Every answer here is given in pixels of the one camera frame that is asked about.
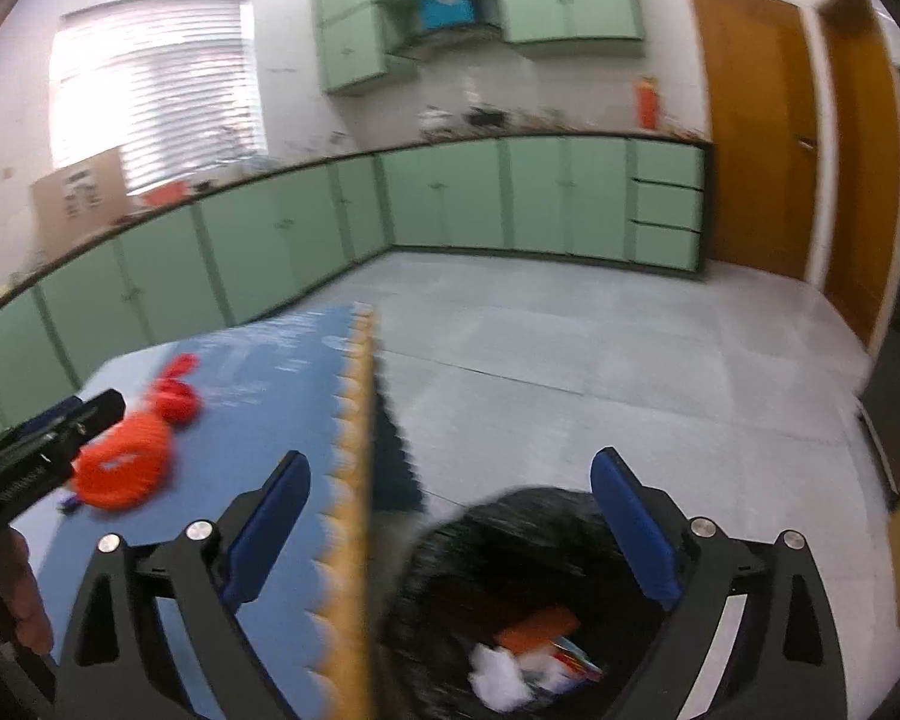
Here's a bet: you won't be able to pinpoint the orange foam net ring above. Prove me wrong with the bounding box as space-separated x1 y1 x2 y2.
71 352 205 512

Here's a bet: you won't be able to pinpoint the white tissue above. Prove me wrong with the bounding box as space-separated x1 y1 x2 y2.
470 645 574 713

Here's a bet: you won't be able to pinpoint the black trash bin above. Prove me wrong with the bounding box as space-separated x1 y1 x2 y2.
380 488 665 718

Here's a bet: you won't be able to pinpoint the green lower kitchen cabinets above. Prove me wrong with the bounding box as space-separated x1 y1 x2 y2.
0 132 715 433

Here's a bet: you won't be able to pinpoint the green kitchen cabinets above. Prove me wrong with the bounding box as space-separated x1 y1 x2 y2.
0 132 715 433
312 0 645 96

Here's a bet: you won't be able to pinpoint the green upper kitchen cabinets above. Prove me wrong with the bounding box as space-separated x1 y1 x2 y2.
312 0 645 96

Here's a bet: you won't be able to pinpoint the left hand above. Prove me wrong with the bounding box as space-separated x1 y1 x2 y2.
0 527 55 656

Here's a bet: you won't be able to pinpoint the blue table mat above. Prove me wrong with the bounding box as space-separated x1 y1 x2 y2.
23 304 380 718

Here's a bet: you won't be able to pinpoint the brown cardboard box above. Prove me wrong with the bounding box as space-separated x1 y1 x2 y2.
30 148 134 260

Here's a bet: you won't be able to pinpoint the red plastic basin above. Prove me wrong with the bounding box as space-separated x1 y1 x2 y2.
141 181 191 208

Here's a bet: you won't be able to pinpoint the white window blinds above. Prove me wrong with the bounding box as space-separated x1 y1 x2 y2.
48 0 268 193

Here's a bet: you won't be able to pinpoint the wooden door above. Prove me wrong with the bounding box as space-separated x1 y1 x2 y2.
818 0 900 344
692 0 818 280

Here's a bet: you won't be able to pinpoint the white cooking pot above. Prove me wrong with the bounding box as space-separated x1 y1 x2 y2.
418 107 455 140

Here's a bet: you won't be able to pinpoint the black wok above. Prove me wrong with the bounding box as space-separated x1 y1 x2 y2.
464 107 507 128

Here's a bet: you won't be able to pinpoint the orange thermos flask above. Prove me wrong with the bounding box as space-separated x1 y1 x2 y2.
634 76 660 130

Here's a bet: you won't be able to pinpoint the range hood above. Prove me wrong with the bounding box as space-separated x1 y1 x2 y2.
382 0 502 62

